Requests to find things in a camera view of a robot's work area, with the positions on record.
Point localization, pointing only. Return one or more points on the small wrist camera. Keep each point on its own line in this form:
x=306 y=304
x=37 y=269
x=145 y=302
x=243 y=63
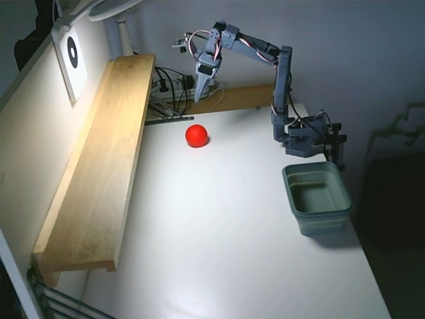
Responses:
x=179 y=43

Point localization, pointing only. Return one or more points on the dark metal shelf bracket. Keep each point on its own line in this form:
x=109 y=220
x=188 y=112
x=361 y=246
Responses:
x=66 y=304
x=169 y=120

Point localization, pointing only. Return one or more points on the black power plug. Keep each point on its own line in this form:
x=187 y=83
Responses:
x=163 y=87
x=189 y=81

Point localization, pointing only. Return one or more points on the black table clamp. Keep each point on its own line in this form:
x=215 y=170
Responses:
x=338 y=149

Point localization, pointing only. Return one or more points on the long wooden shelf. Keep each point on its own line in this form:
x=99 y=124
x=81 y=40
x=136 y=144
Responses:
x=99 y=166

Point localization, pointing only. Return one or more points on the grey plastic container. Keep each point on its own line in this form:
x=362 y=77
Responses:
x=320 y=226

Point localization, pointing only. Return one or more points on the red ball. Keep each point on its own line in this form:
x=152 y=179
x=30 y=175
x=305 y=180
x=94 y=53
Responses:
x=196 y=135

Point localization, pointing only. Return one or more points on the blue-grey gripper body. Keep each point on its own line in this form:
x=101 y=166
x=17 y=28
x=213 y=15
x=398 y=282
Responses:
x=203 y=74

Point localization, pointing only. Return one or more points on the white power strip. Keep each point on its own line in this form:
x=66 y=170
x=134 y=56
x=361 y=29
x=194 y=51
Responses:
x=210 y=92

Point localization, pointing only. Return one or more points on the blue-grey robot arm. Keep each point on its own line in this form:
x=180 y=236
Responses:
x=252 y=44

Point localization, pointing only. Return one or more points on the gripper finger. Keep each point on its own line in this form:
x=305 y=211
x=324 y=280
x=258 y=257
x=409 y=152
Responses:
x=197 y=83
x=204 y=83

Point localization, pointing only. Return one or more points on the wooden back board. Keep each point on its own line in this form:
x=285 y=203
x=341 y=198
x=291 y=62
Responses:
x=245 y=98

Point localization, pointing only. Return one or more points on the white desk lamp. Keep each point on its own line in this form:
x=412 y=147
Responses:
x=124 y=36

